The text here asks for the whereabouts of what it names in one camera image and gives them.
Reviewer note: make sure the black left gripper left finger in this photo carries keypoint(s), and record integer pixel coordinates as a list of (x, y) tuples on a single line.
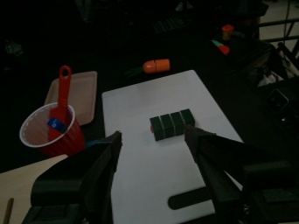
[(74, 186)]

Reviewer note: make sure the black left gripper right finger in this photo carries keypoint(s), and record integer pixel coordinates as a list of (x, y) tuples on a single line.
[(241, 180)]

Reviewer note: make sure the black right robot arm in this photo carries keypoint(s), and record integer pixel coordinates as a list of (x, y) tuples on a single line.
[(257, 64)]

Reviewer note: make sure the red plastic cup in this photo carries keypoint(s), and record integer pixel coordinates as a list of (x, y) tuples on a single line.
[(64, 145)]

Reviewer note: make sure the blue plastic utensil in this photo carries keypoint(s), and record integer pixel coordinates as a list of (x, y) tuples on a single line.
[(58, 124)]

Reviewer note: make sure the pink plastic tray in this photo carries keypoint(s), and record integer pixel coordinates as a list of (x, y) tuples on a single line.
[(83, 93)]

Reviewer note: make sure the white cutting board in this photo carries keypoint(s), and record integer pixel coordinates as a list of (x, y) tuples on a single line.
[(155, 96)]

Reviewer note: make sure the orange toy carrot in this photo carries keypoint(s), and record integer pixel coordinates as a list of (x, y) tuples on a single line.
[(156, 66)]

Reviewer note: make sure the red and green small object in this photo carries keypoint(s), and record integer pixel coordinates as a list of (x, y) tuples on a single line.
[(222, 48)]

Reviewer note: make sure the orange capped small cylinder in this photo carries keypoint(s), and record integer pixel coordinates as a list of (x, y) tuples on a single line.
[(227, 30)]

